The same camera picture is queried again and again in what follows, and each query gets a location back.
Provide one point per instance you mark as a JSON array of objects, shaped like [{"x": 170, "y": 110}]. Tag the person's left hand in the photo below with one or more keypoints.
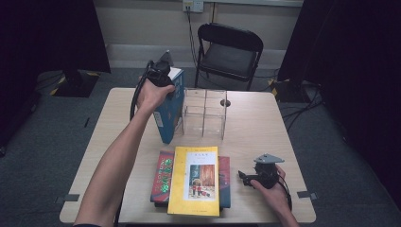
[{"x": 149, "y": 97}]

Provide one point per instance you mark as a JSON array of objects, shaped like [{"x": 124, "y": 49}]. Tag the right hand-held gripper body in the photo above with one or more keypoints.
[{"x": 266, "y": 176}]

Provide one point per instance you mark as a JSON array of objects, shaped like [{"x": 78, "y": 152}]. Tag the clear acrylic book rack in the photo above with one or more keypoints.
[{"x": 205, "y": 113}]

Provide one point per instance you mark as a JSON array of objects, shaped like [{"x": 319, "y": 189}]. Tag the person's right hand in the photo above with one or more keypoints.
[{"x": 279, "y": 195}]

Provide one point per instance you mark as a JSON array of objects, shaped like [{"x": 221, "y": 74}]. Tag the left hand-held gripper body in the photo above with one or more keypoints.
[{"x": 160, "y": 75}]

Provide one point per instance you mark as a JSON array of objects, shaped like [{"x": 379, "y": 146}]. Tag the grey tape strip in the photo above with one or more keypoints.
[
  {"x": 67, "y": 198},
  {"x": 307, "y": 195}
]

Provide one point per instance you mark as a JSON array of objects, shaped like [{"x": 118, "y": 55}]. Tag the black curtain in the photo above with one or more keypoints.
[
  {"x": 353, "y": 63},
  {"x": 47, "y": 38}
]

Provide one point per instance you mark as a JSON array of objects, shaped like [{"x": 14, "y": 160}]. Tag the yellow book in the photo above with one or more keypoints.
[{"x": 179, "y": 189}]

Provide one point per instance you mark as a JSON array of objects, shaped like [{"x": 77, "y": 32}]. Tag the blue book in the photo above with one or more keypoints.
[{"x": 170, "y": 116}]

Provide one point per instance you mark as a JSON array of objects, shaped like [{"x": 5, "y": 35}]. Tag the white wall socket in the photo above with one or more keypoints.
[{"x": 193, "y": 5}]

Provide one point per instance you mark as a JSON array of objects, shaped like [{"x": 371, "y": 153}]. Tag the black stand base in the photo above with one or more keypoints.
[{"x": 75, "y": 83}]

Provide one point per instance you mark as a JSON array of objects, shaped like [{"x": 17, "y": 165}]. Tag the black folding chair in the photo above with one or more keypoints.
[{"x": 228, "y": 56}]

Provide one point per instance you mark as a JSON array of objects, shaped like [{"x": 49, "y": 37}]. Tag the red book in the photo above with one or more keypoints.
[{"x": 161, "y": 176}]

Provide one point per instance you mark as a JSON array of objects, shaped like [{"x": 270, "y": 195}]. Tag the black table grommet hole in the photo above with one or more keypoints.
[{"x": 225, "y": 102}]

